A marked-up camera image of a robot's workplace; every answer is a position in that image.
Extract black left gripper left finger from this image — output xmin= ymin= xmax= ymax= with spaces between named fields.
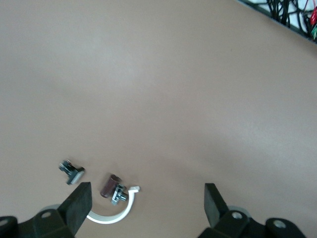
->
xmin=0 ymin=182 xmax=93 ymax=238

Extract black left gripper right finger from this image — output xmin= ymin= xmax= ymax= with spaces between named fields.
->
xmin=198 ymin=183 xmax=307 ymax=238

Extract small black clip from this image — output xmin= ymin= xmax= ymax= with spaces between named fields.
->
xmin=58 ymin=159 xmax=86 ymax=185

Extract brown cylinder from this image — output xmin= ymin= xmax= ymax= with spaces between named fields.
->
xmin=100 ymin=173 xmax=122 ymax=199

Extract metal bolt clamp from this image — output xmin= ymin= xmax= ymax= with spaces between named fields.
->
xmin=110 ymin=184 xmax=129 ymax=206

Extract brown table mat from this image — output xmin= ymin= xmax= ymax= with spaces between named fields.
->
xmin=0 ymin=0 xmax=317 ymax=238

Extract white curved bracket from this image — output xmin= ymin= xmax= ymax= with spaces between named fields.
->
xmin=85 ymin=185 xmax=142 ymax=225

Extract black cable bundle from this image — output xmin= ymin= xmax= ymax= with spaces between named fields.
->
xmin=266 ymin=0 xmax=317 ymax=40

